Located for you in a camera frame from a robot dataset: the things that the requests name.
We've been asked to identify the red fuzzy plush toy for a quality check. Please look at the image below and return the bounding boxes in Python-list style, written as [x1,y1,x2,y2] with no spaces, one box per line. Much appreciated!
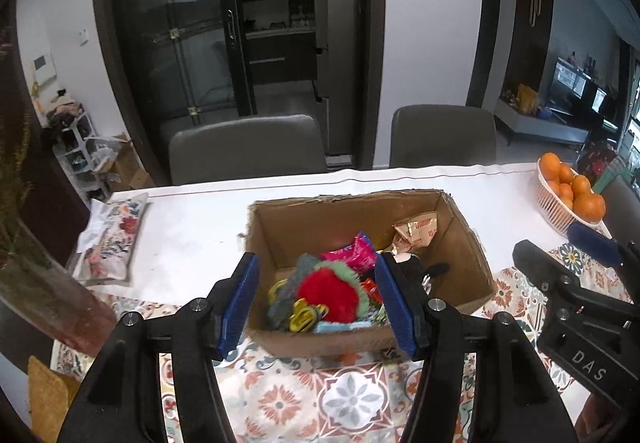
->
[295,260,371,324]

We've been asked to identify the dark framed glass door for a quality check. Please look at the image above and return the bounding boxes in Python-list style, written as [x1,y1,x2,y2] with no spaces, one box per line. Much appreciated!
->
[92,0,256,186]

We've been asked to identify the white intercom panel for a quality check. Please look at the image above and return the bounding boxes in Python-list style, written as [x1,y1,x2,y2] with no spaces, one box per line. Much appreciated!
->
[32,54,53,84]

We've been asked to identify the yellow woven coaster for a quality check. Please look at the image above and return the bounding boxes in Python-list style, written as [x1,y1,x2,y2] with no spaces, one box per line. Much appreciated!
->
[27,355,83,443]

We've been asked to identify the yellow bag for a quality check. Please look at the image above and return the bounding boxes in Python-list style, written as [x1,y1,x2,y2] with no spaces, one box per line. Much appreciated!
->
[515,84,537,114]

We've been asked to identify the gold snack packet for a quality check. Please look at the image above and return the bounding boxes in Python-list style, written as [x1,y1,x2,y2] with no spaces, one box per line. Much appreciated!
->
[392,213,440,254]

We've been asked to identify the television screen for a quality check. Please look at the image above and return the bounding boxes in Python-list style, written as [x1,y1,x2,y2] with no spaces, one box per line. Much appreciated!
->
[552,58,586,98]

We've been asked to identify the cardboard boxes on floor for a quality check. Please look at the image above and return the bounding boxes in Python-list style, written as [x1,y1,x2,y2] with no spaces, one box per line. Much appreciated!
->
[102,133,156,191]

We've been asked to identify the dark door with gold handle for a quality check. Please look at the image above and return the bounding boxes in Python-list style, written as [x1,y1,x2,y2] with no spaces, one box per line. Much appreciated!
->
[507,0,555,98]

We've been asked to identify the dark kitchen cabinet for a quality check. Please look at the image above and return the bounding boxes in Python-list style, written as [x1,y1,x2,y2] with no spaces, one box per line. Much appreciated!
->
[237,0,318,86]

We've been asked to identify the red floral cushion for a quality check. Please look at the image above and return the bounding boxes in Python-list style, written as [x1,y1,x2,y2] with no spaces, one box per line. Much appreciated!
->
[580,148,626,188]

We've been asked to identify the cardboard box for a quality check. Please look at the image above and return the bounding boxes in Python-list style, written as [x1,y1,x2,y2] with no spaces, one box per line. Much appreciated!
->
[237,188,497,360]

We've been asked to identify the grey media console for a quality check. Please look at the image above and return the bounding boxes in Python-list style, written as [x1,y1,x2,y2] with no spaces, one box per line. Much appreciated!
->
[494,98,591,146]

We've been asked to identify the yellow plastic clip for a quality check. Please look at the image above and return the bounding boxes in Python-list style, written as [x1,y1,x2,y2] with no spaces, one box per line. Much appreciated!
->
[289,299,331,333]

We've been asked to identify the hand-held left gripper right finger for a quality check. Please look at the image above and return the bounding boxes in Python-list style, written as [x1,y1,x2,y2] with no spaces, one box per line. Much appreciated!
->
[374,253,581,443]

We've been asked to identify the floral patterned table mat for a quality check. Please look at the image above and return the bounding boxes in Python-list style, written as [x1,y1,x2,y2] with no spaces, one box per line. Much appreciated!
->
[50,243,633,443]

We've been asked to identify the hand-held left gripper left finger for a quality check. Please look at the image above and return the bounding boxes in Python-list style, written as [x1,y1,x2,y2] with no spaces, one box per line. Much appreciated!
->
[57,251,262,443]

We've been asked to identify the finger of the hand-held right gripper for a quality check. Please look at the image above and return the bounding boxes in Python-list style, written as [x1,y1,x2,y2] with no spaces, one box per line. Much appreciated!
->
[512,239,618,320]
[567,222,640,324]

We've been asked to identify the white shoe rack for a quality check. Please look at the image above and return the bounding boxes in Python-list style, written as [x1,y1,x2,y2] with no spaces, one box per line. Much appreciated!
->
[47,110,113,204]

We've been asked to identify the black mouse plush toy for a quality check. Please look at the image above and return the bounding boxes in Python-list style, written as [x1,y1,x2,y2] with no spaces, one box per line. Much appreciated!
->
[392,250,451,294]

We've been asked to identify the grey dining chair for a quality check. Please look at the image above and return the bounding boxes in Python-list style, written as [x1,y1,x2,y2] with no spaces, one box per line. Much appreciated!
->
[168,114,328,186]
[600,175,640,244]
[389,104,497,168]

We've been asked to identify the brown glass vase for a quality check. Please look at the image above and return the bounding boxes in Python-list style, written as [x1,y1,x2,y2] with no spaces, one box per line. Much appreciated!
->
[0,213,118,359]

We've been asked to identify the white ribbed basket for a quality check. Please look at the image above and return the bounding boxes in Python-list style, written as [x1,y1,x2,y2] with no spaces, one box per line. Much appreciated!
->
[536,158,608,235]

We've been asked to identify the pink snack packet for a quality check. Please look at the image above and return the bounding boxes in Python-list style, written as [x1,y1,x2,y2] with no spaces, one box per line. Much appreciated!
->
[320,233,378,274]

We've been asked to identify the floral tissue pack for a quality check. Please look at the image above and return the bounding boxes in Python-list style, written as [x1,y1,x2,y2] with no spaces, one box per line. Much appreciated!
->
[74,192,151,286]

